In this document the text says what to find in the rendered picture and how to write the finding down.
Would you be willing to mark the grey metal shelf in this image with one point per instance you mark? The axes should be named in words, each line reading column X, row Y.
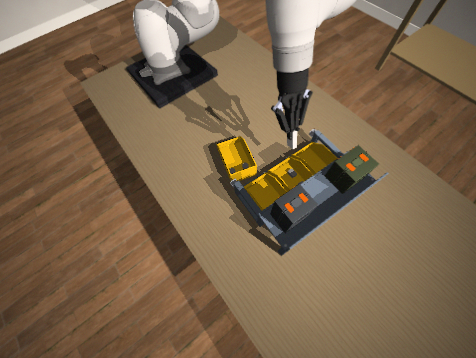
column 326, row 195

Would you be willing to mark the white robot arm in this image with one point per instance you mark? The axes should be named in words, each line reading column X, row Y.
column 163, row 31

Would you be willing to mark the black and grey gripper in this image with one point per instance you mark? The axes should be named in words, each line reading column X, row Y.
column 288, row 85

